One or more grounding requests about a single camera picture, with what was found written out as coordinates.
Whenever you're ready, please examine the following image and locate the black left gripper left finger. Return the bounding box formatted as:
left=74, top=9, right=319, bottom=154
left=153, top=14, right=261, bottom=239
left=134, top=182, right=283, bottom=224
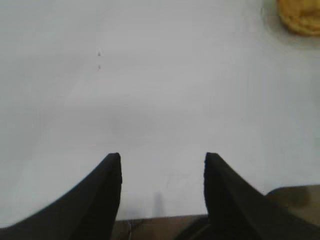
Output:
left=0, top=152, right=123, bottom=240

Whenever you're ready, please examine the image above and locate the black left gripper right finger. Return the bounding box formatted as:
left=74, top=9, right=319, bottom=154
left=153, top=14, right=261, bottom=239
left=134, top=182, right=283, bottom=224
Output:
left=203, top=151, right=320, bottom=240

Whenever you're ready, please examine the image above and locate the yellow woven plastic basket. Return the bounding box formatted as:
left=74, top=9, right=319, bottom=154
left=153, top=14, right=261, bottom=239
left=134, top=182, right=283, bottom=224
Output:
left=276, top=0, right=320, bottom=37

